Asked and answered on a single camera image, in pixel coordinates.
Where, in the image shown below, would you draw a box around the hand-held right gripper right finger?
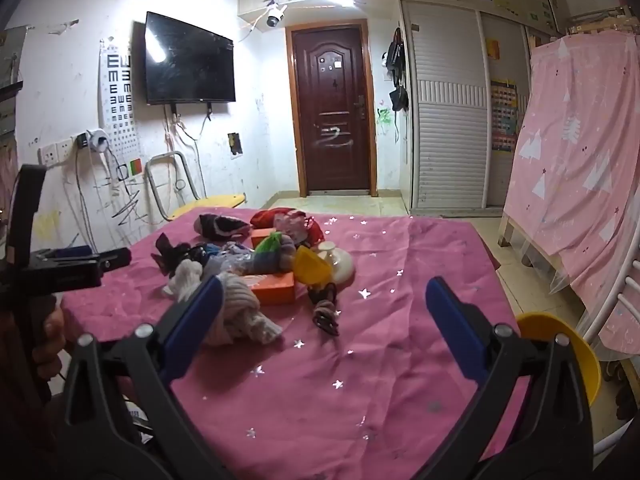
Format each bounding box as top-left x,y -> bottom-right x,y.
425,276 -> 596,480

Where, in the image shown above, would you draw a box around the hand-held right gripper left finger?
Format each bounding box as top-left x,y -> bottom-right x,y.
62,275 -> 226,480

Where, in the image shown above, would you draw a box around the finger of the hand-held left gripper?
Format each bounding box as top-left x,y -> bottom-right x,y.
51,245 -> 93,260
37,247 -> 132,274

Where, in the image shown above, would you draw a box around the black and pink sock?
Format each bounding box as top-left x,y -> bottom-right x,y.
194,213 -> 251,240

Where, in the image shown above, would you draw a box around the cream scalp brush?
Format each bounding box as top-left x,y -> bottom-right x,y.
317,241 -> 355,283

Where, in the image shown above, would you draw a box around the person's left hand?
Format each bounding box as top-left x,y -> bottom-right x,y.
30,305 -> 67,382

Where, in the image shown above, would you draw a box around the beige knitted sock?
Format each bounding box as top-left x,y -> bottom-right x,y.
202,271 -> 283,346

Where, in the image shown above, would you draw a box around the white knitted sock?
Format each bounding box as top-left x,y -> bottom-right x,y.
162,259 -> 206,301

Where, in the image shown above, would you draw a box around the clear plastic wrapper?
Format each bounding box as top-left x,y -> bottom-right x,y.
215,241 -> 258,277

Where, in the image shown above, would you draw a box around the short orange box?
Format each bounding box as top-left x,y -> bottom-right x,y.
247,272 -> 297,306

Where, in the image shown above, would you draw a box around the green plastic piece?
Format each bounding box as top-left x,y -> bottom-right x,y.
256,232 -> 284,256

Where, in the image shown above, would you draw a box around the pink star tablecloth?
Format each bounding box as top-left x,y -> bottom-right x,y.
60,206 -> 531,480

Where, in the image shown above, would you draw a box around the yellow seat folding chair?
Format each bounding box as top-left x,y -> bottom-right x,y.
144,151 -> 247,222

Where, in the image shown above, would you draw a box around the white round plug device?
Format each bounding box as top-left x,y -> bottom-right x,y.
85,129 -> 112,155

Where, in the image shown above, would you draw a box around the yellow plastic basin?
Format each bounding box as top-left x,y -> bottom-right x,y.
515,312 -> 602,408

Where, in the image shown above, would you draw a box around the yellow plastic funnel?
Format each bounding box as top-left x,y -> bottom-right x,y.
292,249 -> 333,286

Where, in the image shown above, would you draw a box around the red plastic wrapper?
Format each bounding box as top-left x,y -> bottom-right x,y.
275,211 -> 325,247

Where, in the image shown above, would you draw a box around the white eye chart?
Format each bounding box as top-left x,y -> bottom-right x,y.
98,39 -> 135,158

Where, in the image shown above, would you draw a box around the white louvered wardrobe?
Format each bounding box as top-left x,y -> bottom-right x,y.
400,0 -> 532,212

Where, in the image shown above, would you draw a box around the pink tree print curtain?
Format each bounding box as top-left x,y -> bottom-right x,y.
502,32 -> 640,361

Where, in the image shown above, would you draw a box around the colourful grid poster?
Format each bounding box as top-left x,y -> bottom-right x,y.
491,77 -> 519,153

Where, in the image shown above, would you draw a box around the dark brown door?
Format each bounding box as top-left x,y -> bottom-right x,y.
286,19 -> 377,199

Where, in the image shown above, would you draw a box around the large black hanging bag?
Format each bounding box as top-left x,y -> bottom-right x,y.
384,27 -> 407,86

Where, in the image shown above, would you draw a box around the white wall sockets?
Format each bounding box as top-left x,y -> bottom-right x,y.
39,132 -> 88,166

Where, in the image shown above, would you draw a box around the wooden bed frame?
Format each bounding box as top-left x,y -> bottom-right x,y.
497,210 -> 571,292

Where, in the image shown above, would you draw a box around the black cable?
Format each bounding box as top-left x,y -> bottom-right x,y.
307,282 -> 341,338

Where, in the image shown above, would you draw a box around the white metal tube frame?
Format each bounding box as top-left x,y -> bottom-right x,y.
580,257 -> 640,346

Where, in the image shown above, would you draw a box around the black wall television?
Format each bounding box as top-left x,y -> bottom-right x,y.
144,11 -> 237,107

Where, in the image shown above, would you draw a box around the white security camera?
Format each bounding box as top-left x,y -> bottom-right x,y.
263,2 -> 288,28

